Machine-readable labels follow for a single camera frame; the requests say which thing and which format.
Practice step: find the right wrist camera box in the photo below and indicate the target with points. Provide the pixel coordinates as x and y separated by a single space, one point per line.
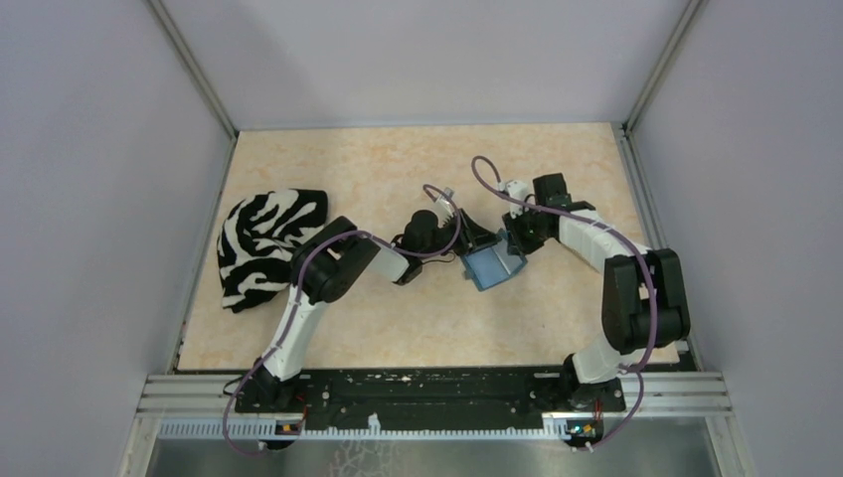
518 191

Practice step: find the blue card holder wallet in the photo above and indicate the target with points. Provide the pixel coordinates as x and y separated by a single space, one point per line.
493 265

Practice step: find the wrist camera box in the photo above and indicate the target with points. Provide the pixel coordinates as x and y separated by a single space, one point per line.
518 191
444 205

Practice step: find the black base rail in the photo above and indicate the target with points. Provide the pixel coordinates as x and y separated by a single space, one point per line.
432 399

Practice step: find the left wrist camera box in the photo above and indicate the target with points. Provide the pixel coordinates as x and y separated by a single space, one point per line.
444 205

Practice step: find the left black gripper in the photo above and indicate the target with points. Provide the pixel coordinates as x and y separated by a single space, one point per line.
473 238

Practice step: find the zebra striped cloth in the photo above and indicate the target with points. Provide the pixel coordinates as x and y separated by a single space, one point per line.
257 240

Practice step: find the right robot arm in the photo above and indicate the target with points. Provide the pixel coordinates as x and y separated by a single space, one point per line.
643 303

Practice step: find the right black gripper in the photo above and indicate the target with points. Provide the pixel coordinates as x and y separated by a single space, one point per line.
517 244

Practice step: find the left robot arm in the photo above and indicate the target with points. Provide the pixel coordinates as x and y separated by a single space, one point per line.
323 271

